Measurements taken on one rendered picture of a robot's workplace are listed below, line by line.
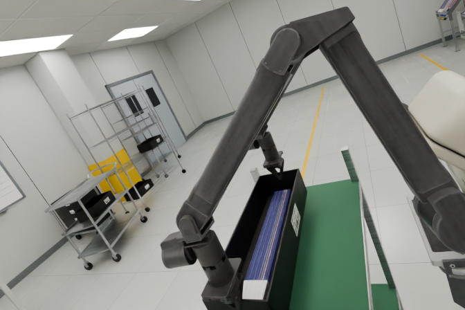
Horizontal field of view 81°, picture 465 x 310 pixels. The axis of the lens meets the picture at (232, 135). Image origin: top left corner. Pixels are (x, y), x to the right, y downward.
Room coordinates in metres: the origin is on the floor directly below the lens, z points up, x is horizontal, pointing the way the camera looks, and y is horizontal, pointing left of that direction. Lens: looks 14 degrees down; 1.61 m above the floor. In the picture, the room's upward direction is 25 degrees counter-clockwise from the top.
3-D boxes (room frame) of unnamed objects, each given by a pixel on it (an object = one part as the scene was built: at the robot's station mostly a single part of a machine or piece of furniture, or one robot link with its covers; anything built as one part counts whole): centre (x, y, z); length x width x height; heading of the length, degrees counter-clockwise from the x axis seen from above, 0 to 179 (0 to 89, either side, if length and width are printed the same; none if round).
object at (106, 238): (3.47, 1.99, 0.50); 0.90 x 0.54 x 1.00; 166
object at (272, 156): (1.01, -0.11, 1.21); 0.10 x 0.07 x 0.07; 153
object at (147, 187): (4.40, 1.81, 0.29); 0.40 x 0.30 x 0.14; 151
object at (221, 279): (0.51, 0.15, 1.21); 0.10 x 0.07 x 0.07; 153
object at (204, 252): (0.52, 0.15, 1.27); 0.07 x 0.06 x 0.07; 71
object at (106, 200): (3.43, 2.00, 0.63); 0.40 x 0.30 x 0.14; 166
